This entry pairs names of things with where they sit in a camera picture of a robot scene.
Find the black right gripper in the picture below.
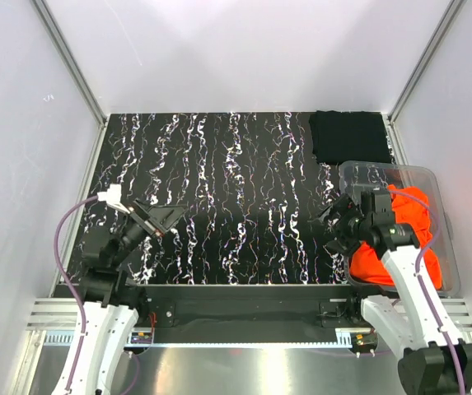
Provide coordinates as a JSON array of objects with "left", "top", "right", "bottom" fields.
[{"left": 309, "top": 193, "right": 372, "bottom": 258}]

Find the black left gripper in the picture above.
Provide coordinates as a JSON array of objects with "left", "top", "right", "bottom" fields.
[{"left": 110, "top": 197, "right": 189, "bottom": 266}]

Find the orange t shirt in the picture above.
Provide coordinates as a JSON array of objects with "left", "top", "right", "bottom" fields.
[{"left": 346, "top": 186, "right": 442, "bottom": 295}]

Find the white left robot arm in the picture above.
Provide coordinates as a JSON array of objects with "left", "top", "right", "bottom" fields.
[{"left": 53, "top": 199, "right": 187, "bottom": 394}]

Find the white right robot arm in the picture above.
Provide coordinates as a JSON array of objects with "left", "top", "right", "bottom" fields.
[{"left": 315, "top": 190, "right": 472, "bottom": 394}]

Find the clear plastic bin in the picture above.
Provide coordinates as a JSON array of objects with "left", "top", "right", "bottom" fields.
[{"left": 339, "top": 160, "right": 460, "bottom": 297}]

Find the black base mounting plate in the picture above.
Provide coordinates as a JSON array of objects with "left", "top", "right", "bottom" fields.
[{"left": 52, "top": 283, "right": 395, "bottom": 343}]

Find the folded black t shirt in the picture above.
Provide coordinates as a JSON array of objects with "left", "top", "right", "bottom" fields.
[{"left": 309, "top": 111, "right": 392, "bottom": 165}]

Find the right orange connector block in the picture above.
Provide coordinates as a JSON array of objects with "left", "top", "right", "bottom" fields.
[{"left": 355, "top": 332, "right": 378, "bottom": 346}]

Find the orange connector block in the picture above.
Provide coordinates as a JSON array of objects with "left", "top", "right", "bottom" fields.
[
  {"left": 130, "top": 332, "right": 152, "bottom": 344},
  {"left": 355, "top": 332, "right": 378, "bottom": 346}
]

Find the left orange connector block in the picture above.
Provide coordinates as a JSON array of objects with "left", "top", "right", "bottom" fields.
[{"left": 130, "top": 332, "right": 152, "bottom": 344}]

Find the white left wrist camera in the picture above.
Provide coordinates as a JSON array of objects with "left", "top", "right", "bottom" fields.
[{"left": 96, "top": 184, "right": 130, "bottom": 215}]

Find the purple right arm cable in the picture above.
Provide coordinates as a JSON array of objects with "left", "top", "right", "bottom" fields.
[{"left": 387, "top": 188, "right": 467, "bottom": 395}]

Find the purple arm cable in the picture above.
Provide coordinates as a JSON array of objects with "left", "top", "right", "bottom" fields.
[
  {"left": 55, "top": 194, "right": 104, "bottom": 390},
  {"left": 387, "top": 188, "right": 467, "bottom": 395}
]

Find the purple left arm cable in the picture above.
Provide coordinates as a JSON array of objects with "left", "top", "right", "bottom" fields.
[{"left": 55, "top": 194, "right": 104, "bottom": 390}]

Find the slotted cable duct rail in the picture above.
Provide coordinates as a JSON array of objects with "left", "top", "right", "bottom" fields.
[{"left": 44, "top": 331, "right": 356, "bottom": 349}]

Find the left aluminium frame post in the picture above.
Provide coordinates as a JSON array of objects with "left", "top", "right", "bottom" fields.
[{"left": 29, "top": 0, "right": 109, "bottom": 126}]

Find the aluminium frame post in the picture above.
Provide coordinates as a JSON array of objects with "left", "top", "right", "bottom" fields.
[
  {"left": 386, "top": 0, "right": 467, "bottom": 124},
  {"left": 29, "top": 0, "right": 109, "bottom": 126}
]

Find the right aluminium frame post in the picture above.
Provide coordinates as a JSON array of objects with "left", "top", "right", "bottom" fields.
[{"left": 386, "top": 0, "right": 467, "bottom": 124}]

